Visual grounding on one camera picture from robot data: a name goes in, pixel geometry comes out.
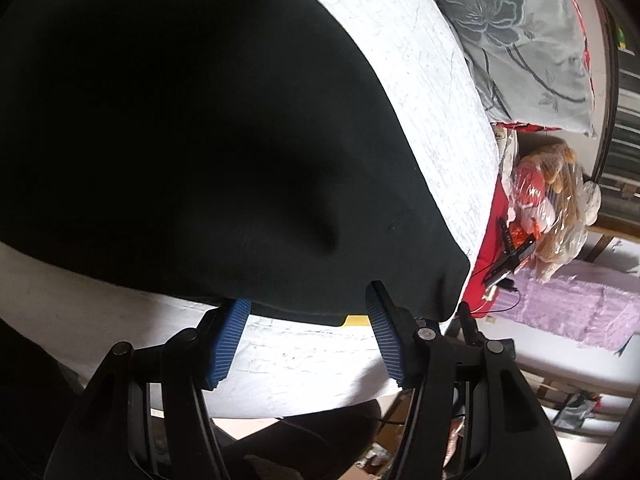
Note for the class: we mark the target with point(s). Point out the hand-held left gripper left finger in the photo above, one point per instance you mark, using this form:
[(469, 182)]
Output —
[(227, 340)]

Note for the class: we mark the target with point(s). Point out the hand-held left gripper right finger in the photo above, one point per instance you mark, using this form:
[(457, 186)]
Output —
[(385, 336)]

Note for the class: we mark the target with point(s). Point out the black pants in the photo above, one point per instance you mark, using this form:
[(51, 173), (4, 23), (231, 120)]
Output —
[(190, 135)]

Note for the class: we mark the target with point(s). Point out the red blanket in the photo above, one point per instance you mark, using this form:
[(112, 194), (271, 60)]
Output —
[(487, 265)]

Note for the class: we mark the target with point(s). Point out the black power strip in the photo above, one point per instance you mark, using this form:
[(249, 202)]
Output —
[(510, 255)]

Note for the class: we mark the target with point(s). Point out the purple fringed cloth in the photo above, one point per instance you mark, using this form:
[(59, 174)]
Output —
[(575, 305)]

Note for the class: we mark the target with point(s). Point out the clear plastic bag with toys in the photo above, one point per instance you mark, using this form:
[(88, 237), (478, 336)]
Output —
[(545, 200)]

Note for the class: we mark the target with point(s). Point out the white bed sheet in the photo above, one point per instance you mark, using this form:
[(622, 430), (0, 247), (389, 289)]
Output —
[(430, 125)]

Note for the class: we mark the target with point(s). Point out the grey floral pillow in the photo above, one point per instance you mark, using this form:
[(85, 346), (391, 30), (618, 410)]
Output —
[(525, 45)]

